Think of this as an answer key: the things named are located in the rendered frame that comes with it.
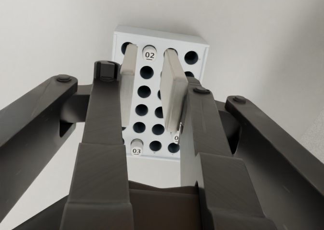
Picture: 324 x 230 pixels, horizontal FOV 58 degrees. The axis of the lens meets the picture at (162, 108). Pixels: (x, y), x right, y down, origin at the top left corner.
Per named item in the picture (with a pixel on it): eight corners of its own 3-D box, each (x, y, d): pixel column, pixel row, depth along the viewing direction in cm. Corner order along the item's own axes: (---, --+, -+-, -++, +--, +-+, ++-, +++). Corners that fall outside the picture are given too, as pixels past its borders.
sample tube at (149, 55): (154, 51, 29) (155, 64, 25) (141, 49, 29) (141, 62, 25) (156, 39, 29) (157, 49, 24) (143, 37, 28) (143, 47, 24)
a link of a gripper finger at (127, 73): (128, 128, 15) (114, 127, 15) (133, 84, 22) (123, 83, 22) (135, 74, 14) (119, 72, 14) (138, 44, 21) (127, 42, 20)
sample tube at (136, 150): (142, 134, 33) (141, 157, 29) (131, 133, 33) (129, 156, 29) (143, 125, 32) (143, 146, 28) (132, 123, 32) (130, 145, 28)
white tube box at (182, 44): (180, 143, 34) (184, 162, 30) (107, 136, 33) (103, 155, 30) (202, 36, 29) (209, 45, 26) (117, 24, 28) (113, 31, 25)
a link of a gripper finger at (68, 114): (113, 129, 13) (46, 122, 13) (121, 91, 18) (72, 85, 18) (115, 100, 13) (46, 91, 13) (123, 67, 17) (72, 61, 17)
